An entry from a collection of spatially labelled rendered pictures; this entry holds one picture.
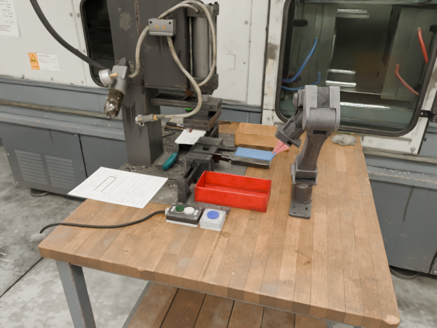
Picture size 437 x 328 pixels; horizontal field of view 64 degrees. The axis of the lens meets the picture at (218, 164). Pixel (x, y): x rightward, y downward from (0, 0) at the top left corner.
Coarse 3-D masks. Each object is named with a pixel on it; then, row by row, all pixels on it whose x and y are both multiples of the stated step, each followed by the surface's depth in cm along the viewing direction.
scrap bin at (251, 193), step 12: (204, 180) 130; (216, 180) 130; (228, 180) 129; (240, 180) 128; (252, 180) 126; (264, 180) 125; (204, 192) 120; (216, 192) 119; (228, 192) 117; (240, 192) 127; (252, 192) 127; (264, 192) 127; (216, 204) 121; (228, 204) 120; (240, 204) 118; (252, 204) 117; (264, 204) 116
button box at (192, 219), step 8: (168, 208) 115; (184, 208) 113; (200, 208) 114; (168, 216) 111; (176, 216) 110; (184, 216) 110; (192, 216) 110; (200, 216) 113; (56, 224) 111; (64, 224) 110; (72, 224) 110; (80, 224) 110; (128, 224) 110; (184, 224) 111; (192, 224) 110; (40, 232) 115
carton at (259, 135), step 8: (240, 128) 170; (248, 128) 170; (256, 128) 169; (264, 128) 168; (272, 128) 167; (240, 136) 160; (248, 136) 159; (256, 136) 158; (264, 136) 157; (272, 136) 156; (256, 144) 160; (264, 144) 159; (272, 144) 158
